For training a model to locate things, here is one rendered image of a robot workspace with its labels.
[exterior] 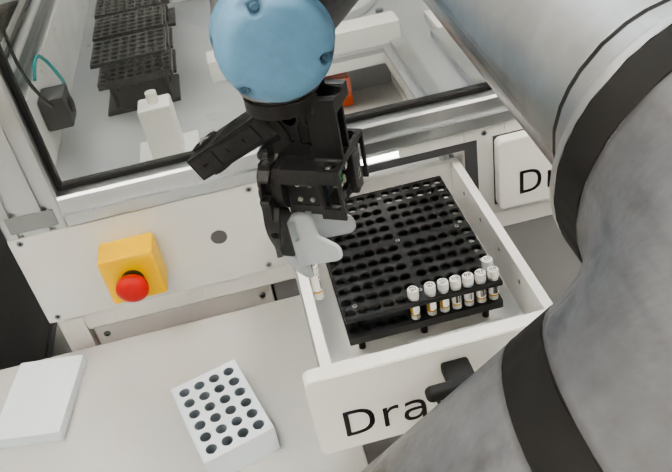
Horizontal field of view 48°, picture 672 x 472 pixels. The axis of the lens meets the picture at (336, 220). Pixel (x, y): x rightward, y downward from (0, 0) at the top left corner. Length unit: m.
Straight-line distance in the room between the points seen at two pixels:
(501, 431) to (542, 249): 1.02
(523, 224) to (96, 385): 0.64
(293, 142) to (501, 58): 0.41
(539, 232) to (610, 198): 0.98
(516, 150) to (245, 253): 0.39
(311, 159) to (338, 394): 0.23
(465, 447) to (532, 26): 0.13
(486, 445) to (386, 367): 0.55
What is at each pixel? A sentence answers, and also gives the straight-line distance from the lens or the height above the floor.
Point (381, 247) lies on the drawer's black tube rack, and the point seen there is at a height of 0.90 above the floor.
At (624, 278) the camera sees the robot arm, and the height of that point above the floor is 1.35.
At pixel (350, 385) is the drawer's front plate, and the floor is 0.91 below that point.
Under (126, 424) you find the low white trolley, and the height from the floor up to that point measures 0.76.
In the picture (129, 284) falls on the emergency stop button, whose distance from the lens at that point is 0.96.
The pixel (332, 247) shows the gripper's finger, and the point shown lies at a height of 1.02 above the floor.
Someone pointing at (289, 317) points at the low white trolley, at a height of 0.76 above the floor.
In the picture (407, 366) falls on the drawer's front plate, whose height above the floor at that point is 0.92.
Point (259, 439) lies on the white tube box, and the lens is 0.86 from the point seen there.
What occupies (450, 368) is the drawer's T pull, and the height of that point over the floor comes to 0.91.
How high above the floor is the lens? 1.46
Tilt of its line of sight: 36 degrees down
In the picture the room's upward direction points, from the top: 11 degrees counter-clockwise
